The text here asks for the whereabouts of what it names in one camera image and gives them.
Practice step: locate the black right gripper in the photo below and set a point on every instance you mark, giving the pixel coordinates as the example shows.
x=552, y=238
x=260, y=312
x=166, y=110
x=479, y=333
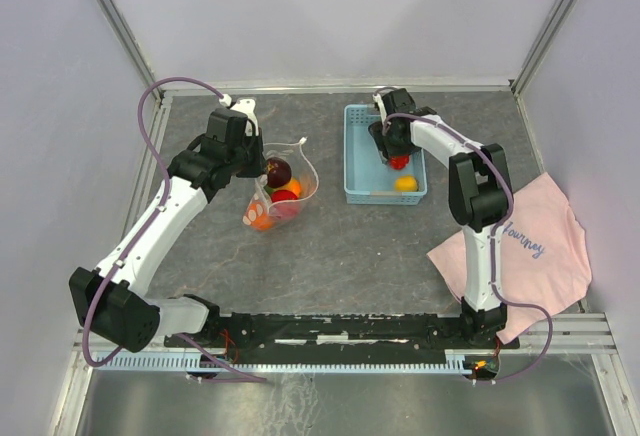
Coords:
x=380, y=131

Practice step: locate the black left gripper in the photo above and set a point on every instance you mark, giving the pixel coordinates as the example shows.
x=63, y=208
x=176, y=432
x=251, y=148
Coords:
x=259, y=166

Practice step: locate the yellow lemon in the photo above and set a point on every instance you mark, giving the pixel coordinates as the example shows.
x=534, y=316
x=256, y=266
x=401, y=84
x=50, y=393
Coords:
x=407, y=183

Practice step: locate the dark red apple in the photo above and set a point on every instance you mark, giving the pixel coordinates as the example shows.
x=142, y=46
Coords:
x=278, y=173

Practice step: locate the clear polka dot zip bag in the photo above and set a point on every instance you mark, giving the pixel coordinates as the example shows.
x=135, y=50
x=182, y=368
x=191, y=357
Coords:
x=302, y=169

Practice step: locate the green yellow mango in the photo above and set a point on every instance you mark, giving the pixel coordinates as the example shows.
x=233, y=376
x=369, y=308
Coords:
x=293, y=186

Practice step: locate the orange tangerine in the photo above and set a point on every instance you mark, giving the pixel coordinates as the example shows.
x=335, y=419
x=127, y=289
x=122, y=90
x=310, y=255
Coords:
x=257, y=217

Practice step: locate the bright red apple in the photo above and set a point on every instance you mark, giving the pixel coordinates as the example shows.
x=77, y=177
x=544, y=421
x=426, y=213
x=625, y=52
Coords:
x=284, y=205

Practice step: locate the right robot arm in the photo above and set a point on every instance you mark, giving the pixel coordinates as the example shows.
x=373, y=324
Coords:
x=480, y=199

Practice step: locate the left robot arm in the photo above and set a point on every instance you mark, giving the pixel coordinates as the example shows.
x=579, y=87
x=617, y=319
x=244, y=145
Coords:
x=110, y=300

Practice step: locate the light blue perforated basket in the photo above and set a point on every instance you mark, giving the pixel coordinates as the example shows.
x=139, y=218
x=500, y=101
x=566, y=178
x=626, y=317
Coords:
x=367, y=180

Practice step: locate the pink cloth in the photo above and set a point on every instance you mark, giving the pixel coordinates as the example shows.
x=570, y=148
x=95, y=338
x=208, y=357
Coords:
x=544, y=257

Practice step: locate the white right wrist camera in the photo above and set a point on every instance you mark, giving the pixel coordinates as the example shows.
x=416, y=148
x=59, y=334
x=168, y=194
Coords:
x=379, y=106

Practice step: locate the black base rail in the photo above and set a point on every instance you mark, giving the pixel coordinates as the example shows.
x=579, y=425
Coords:
x=342, y=338

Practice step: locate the light blue cable duct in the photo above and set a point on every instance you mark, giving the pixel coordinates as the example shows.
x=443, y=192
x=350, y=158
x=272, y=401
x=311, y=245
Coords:
x=196, y=362

